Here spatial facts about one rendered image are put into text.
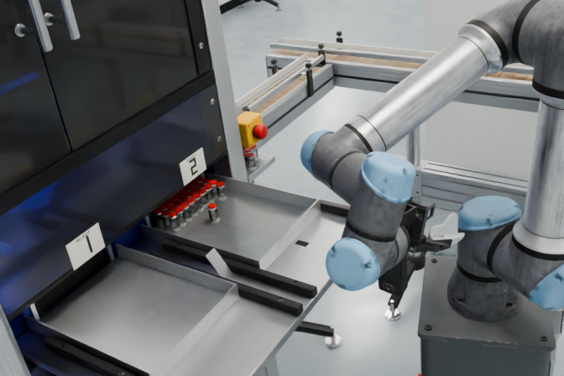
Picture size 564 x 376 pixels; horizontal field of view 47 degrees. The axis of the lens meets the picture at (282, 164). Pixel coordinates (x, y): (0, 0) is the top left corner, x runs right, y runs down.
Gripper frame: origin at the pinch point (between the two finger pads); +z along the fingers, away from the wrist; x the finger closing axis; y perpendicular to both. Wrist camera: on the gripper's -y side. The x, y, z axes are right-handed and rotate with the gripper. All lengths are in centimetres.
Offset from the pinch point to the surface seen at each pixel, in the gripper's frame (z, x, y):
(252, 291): -11.1, 27.9, -20.5
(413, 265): 120, 32, -56
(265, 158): 38, 58, -8
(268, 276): -6.1, 27.4, -18.6
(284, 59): 93, 88, 14
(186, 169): 3, 58, -5
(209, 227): 6, 52, -19
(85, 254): -27, 58, -18
